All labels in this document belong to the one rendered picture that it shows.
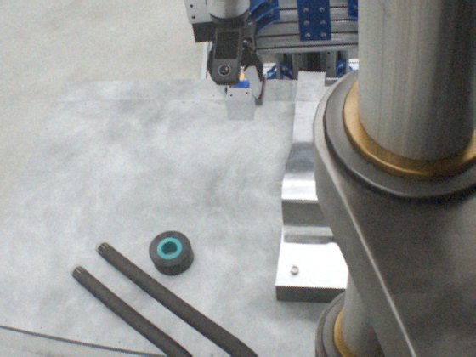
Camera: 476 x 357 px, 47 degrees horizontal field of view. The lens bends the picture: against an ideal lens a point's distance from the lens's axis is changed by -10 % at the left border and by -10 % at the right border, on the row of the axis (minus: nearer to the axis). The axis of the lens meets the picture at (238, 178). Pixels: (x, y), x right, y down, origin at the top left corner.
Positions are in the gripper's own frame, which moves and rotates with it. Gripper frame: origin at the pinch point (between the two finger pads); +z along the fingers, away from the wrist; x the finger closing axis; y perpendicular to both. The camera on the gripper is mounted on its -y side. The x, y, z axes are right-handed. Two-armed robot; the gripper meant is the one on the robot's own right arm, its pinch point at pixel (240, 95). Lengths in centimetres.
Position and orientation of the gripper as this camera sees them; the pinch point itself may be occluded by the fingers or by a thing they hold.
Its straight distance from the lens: 116.4
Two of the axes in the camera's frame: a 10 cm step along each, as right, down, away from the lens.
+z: 1.1, 6.2, 7.8
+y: 1.4, -7.8, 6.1
